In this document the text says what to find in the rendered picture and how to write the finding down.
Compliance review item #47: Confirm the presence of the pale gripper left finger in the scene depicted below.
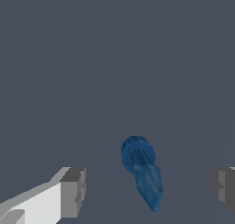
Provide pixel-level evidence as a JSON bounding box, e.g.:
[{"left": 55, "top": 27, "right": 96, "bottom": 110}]
[{"left": 0, "top": 166, "right": 87, "bottom": 224}]

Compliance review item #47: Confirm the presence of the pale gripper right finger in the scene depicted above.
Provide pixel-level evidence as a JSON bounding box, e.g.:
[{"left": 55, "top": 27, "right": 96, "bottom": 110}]
[{"left": 209, "top": 166, "right": 235, "bottom": 215}]

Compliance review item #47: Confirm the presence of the blue pointed peg object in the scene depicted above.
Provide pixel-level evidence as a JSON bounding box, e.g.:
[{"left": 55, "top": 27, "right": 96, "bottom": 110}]
[{"left": 120, "top": 135, "right": 164, "bottom": 213}]

